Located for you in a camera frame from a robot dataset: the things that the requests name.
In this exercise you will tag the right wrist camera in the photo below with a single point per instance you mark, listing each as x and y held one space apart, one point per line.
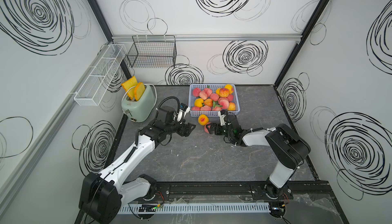
222 114

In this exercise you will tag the light blue plastic basket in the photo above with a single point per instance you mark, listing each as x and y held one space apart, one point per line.
213 87

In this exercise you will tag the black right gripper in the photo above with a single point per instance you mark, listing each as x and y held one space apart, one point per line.
217 128

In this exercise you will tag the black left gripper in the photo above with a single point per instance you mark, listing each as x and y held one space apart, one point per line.
186 131

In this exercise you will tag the yellow toast slice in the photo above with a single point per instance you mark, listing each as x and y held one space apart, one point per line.
129 87
139 91

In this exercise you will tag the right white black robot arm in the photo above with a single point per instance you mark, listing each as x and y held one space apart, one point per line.
290 149

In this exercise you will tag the mint green toaster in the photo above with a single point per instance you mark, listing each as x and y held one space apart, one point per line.
139 111

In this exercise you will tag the pink peach with leaf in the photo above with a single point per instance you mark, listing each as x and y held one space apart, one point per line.
223 103

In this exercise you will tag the orange yellow peach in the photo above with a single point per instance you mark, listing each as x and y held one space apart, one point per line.
232 106

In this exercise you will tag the white wire wall shelf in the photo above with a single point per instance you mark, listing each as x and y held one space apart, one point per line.
99 79

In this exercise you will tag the black wire wall basket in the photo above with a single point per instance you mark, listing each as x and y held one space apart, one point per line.
153 51

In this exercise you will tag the front yellow toast slice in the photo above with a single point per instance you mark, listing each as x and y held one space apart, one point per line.
139 91

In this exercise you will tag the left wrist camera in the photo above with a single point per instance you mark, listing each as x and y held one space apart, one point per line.
183 111

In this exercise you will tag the pale pink peach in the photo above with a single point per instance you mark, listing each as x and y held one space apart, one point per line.
203 95

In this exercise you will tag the rear yellow toast slice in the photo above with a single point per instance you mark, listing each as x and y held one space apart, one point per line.
129 87

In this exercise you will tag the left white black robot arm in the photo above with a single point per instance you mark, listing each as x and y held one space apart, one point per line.
104 193

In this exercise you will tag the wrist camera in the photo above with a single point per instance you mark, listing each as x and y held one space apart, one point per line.
222 114
183 111

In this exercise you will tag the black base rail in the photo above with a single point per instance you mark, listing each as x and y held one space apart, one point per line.
257 190

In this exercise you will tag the white slotted cable duct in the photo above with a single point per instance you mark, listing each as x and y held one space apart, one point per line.
196 208

